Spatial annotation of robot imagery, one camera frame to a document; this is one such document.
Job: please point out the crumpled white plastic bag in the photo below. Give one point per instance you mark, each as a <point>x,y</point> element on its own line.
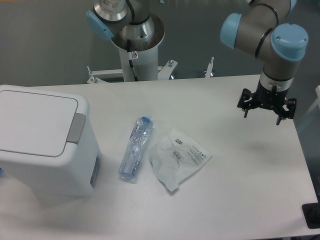
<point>176,157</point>

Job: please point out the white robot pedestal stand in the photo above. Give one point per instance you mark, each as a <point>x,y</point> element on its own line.
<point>136,66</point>

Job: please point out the white trash can body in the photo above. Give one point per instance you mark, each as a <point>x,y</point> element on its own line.
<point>73,172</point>

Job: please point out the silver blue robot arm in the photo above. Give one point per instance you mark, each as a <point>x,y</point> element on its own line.
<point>280,46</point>

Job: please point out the clear plastic water bottle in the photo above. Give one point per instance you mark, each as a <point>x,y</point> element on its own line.
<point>136,147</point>

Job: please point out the black device at table edge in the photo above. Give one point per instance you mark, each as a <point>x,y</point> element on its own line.
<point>311,212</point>

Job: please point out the white trash can lid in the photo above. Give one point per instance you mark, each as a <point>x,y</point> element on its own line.
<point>38,124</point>

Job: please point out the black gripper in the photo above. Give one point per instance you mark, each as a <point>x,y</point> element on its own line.
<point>271,99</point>

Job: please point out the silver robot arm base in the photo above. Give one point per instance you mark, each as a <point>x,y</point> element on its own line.
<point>129,24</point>

